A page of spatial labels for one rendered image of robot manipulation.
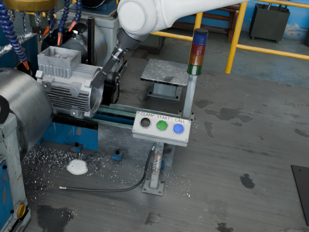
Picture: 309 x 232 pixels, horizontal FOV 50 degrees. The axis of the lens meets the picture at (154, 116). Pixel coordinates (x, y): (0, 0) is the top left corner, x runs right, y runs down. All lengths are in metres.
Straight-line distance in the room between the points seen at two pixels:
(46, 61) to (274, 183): 0.93
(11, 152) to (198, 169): 0.69
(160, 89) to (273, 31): 4.28
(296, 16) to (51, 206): 5.71
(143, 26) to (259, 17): 5.01
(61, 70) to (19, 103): 0.29
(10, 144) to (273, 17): 5.24
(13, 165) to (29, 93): 0.22
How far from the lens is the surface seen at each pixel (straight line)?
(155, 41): 4.44
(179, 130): 0.98
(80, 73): 1.20
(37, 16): 1.18
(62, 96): 1.20
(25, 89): 1.01
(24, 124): 0.95
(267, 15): 5.77
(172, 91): 1.71
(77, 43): 1.44
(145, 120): 0.99
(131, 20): 0.80
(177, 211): 1.10
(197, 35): 1.39
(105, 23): 1.61
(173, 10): 0.83
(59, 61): 1.20
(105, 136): 1.24
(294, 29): 6.41
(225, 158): 1.36
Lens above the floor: 1.60
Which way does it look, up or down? 31 degrees down
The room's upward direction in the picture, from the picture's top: 7 degrees clockwise
